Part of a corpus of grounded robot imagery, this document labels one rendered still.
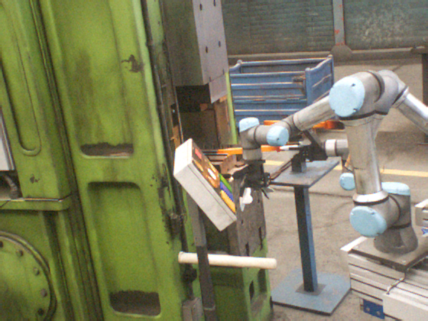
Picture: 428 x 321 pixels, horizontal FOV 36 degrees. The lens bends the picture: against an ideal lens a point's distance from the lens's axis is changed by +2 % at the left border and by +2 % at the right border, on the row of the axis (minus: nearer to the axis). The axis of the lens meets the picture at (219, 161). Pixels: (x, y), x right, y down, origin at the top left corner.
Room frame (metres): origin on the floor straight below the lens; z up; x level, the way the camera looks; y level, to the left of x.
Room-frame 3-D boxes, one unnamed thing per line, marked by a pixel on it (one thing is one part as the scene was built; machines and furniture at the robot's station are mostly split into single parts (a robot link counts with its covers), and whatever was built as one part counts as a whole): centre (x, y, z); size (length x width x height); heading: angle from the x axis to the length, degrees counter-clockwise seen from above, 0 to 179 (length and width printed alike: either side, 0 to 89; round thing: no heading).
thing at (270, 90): (6.99, -0.70, 0.36); 1.20 x 0.80 x 0.72; 60
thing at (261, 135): (2.28, -0.22, 1.23); 0.11 x 0.11 x 0.08; 47
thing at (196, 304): (2.61, 0.22, 0.36); 0.09 x 0.07 x 0.12; 155
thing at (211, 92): (2.98, 0.15, 1.32); 0.42 x 0.20 x 0.10; 65
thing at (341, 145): (2.67, -0.57, 1.02); 0.11 x 0.08 x 0.09; 65
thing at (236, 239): (3.03, 0.13, 0.69); 0.56 x 0.38 x 0.45; 65
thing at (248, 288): (3.03, 0.13, 0.23); 0.55 x 0.37 x 0.47; 65
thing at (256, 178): (2.33, -0.13, 1.07); 0.09 x 0.08 x 0.12; 39
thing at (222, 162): (2.98, 0.15, 0.96); 0.42 x 0.20 x 0.09; 65
